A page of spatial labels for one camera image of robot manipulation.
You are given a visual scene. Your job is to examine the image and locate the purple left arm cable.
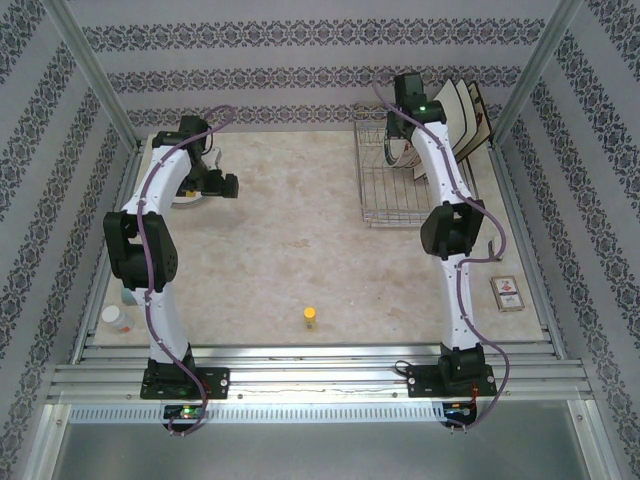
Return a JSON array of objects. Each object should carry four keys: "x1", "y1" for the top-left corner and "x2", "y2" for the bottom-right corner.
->
[{"x1": 135, "y1": 103, "x2": 237, "y2": 436}]

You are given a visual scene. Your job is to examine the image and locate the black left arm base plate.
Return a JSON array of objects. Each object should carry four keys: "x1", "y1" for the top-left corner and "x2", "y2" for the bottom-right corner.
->
[{"x1": 139, "y1": 367, "x2": 230, "y2": 400}]

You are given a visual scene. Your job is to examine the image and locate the circuit board green light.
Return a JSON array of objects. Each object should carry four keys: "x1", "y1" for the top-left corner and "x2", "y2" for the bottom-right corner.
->
[{"x1": 163, "y1": 403, "x2": 205, "y2": 421}]

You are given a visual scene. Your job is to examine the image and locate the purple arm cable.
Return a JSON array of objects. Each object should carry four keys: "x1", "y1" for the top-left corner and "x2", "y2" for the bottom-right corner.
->
[
  {"x1": 135, "y1": 103, "x2": 237, "y2": 436},
  {"x1": 372, "y1": 73, "x2": 512, "y2": 435}
]

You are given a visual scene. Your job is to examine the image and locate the grey metal panel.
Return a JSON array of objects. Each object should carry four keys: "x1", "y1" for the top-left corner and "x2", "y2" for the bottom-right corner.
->
[{"x1": 39, "y1": 403, "x2": 604, "y2": 480}]

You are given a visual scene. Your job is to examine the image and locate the playing card box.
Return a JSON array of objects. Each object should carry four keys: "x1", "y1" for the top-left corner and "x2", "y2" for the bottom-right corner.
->
[{"x1": 489, "y1": 275, "x2": 527, "y2": 314}]

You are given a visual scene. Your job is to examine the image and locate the white jar orange label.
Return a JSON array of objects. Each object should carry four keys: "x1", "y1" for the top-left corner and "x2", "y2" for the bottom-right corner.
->
[{"x1": 101, "y1": 305, "x2": 136, "y2": 334}]

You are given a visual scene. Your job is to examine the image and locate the aluminium side rail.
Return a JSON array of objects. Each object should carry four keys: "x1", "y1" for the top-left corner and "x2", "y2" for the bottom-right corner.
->
[
  {"x1": 489, "y1": 144, "x2": 570, "y2": 360},
  {"x1": 69, "y1": 142, "x2": 147, "y2": 365}
]

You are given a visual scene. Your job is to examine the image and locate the metal wire dish rack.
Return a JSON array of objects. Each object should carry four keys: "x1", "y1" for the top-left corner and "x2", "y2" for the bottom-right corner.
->
[{"x1": 353, "y1": 102, "x2": 482, "y2": 229}]

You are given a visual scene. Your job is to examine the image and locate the white slotted cable duct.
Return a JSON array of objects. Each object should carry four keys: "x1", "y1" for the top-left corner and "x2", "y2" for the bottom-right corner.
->
[{"x1": 67, "y1": 402, "x2": 446, "y2": 424}]

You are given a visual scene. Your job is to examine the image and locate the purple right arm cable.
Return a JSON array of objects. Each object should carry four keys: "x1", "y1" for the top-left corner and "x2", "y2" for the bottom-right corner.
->
[{"x1": 372, "y1": 73, "x2": 512, "y2": 435}]

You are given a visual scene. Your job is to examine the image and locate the aluminium frame post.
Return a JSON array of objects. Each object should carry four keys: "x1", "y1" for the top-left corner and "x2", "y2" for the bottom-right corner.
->
[
  {"x1": 42, "y1": 0, "x2": 147, "y2": 151},
  {"x1": 492, "y1": 0, "x2": 585, "y2": 147}
]

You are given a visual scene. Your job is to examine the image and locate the aluminium mounting rails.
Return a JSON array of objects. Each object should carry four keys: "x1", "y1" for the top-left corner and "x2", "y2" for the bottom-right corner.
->
[{"x1": 47, "y1": 342, "x2": 595, "y2": 401}]

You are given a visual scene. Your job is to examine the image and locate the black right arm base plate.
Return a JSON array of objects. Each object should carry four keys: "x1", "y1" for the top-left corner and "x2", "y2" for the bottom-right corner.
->
[{"x1": 407, "y1": 364, "x2": 497, "y2": 399}]

